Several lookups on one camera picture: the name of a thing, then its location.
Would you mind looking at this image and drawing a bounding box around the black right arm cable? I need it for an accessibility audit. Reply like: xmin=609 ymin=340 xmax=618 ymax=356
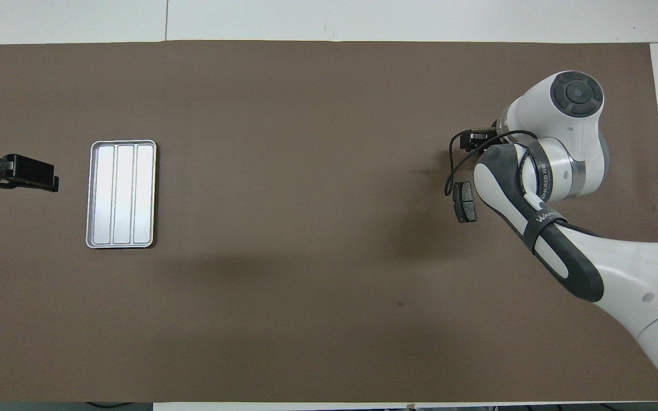
xmin=445 ymin=130 xmax=538 ymax=198

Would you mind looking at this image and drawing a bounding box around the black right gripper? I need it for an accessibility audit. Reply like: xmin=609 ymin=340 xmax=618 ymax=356
xmin=459 ymin=130 xmax=500 ymax=152

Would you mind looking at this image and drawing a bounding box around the silver metal tray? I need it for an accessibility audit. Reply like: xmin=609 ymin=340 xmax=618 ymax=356
xmin=85 ymin=139 xmax=157 ymax=249

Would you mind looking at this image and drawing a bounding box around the dark grey rectangular brake pad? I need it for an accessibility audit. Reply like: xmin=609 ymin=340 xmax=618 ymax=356
xmin=453 ymin=182 xmax=476 ymax=223

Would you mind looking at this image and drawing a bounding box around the brown table mat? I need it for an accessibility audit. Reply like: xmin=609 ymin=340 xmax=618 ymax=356
xmin=0 ymin=40 xmax=658 ymax=403

